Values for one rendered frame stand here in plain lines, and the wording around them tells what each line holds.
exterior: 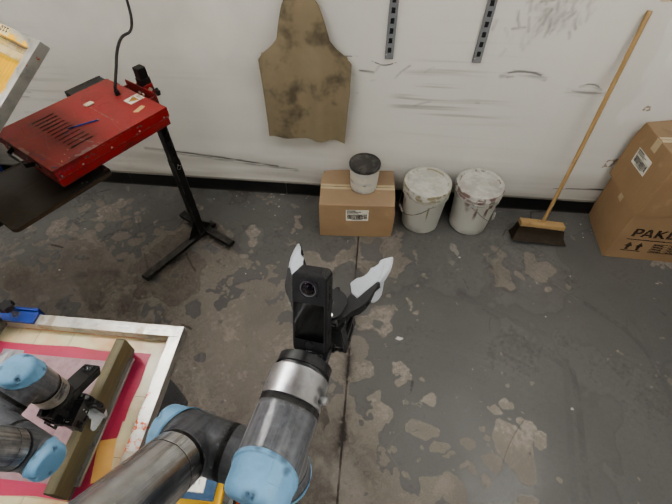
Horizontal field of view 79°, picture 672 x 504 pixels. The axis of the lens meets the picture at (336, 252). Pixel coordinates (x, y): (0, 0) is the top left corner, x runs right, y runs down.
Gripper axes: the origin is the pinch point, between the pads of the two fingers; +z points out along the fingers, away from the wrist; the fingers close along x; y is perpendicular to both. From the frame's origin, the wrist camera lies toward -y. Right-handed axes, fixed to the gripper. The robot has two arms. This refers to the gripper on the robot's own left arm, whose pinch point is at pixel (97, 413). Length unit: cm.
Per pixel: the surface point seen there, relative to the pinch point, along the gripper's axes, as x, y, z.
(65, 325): -23.6, -25.8, 1.3
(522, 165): 173, -200, 63
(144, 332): 2.7, -25.7, 1.4
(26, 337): -36.7, -22.1, 4.8
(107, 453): 4.8, 8.8, 4.8
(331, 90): 45, -195, 13
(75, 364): -16.4, -14.8, 4.8
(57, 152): -59, -97, -10
